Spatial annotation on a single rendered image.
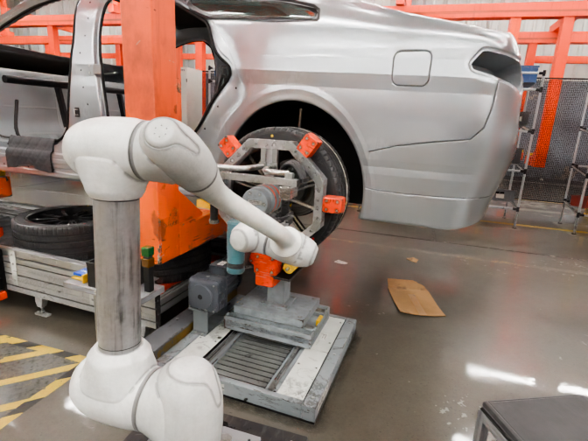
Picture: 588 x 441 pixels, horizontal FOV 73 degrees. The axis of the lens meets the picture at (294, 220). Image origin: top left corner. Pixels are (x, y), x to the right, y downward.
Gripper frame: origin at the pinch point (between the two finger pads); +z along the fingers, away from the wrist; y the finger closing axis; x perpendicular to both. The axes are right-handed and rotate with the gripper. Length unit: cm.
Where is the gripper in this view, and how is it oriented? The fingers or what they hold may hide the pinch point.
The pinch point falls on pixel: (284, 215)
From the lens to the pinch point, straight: 167.3
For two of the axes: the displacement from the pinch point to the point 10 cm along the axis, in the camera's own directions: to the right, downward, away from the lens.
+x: 0.5, -9.7, -2.5
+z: 3.5, -2.1, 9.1
